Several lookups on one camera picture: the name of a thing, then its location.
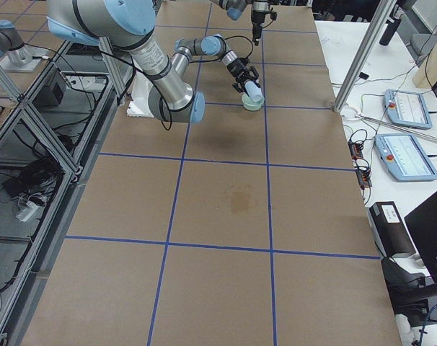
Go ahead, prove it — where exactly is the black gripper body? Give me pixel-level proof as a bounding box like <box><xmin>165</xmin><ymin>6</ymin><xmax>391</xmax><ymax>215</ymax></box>
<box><xmin>226</xmin><ymin>59</ymin><xmax>259</xmax><ymax>94</ymax></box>
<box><xmin>251</xmin><ymin>9</ymin><xmax>277</xmax><ymax>36</ymax></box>

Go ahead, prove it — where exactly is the light blue plastic cup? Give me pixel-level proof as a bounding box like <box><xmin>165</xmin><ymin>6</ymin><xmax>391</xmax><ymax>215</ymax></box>
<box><xmin>244</xmin><ymin>80</ymin><xmax>264</xmax><ymax>102</ymax></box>

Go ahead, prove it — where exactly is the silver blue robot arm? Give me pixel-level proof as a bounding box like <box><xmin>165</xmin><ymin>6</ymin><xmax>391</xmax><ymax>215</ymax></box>
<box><xmin>211</xmin><ymin>0</ymin><xmax>279</xmax><ymax>46</ymax></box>
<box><xmin>47</xmin><ymin>1</ymin><xmax>264</xmax><ymax>123</ymax></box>

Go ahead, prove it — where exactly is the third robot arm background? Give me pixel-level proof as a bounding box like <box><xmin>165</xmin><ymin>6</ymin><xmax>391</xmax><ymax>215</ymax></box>
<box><xmin>0</xmin><ymin>19</ymin><xmax>39</xmax><ymax>73</ymax></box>

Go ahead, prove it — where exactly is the mint green bowl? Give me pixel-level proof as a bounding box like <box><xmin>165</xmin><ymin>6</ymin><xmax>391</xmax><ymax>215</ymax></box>
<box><xmin>242</xmin><ymin>94</ymin><xmax>265</xmax><ymax>112</ymax></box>

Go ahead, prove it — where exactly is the small black square pad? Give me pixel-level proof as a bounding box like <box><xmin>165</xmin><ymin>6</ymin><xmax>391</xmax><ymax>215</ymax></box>
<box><xmin>359</xmin><ymin>72</ymin><xmax>369</xmax><ymax>80</ymax></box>

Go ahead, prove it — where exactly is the orange black circuit device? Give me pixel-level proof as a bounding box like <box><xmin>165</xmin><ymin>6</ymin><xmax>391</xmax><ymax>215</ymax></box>
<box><xmin>348</xmin><ymin>141</ymin><xmax>372</xmax><ymax>190</ymax></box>

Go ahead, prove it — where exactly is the thin metal rod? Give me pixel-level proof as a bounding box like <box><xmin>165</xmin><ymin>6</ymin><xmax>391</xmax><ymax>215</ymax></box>
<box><xmin>354</xmin><ymin>114</ymin><xmax>437</xmax><ymax>144</ymax></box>

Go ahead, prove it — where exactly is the upper teach pendant tablet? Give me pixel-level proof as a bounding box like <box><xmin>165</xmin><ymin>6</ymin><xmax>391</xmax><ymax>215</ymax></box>
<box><xmin>384</xmin><ymin>89</ymin><xmax>433</xmax><ymax>130</ymax></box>

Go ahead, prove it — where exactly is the teach pendant tablet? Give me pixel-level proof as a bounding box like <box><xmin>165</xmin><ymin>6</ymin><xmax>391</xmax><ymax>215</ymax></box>
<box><xmin>384</xmin><ymin>89</ymin><xmax>433</xmax><ymax>130</ymax></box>
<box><xmin>375</xmin><ymin>133</ymin><xmax>437</xmax><ymax>182</ymax></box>

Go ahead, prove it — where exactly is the lower teach pendant tablet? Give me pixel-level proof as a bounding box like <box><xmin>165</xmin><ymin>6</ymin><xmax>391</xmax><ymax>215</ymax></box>
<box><xmin>375</xmin><ymin>133</ymin><xmax>437</xmax><ymax>182</ymax></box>

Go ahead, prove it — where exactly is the wooden board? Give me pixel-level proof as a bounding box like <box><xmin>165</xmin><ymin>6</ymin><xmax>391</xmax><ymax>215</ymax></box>
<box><xmin>412</xmin><ymin>43</ymin><xmax>437</xmax><ymax>89</ymax></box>

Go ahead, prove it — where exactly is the black box with white label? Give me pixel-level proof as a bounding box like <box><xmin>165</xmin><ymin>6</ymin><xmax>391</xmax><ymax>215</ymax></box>
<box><xmin>369</xmin><ymin>201</ymin><xmax>416</xmax><ymax>259</ymax></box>

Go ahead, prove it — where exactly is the black computer monitor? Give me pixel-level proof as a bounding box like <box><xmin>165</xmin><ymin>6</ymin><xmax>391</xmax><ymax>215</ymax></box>
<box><xmin>405</xmin><ymin>191</ymin><xmax>437</xmax><ymax>279</ymax></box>

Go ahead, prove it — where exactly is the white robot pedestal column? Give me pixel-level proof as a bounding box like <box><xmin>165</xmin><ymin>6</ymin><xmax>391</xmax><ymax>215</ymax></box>
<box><xmin>127</xmin><ymin>72</ymin><xmax>154</xmax><ymax>118</ymax></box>

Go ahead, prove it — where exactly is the aluminium frame post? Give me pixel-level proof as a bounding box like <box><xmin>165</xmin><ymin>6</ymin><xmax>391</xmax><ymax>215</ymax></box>
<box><xmin>332</xmin><ymin>0</ymin><xmax>396</xmax><ymax>113</ymax></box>

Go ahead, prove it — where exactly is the aluminium frame rail structure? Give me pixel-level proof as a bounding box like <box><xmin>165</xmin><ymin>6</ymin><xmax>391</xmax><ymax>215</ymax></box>
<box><xmin>0</xmin><ymin>37</ymin><xmax>132</xmax><ymax>345</ymax></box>

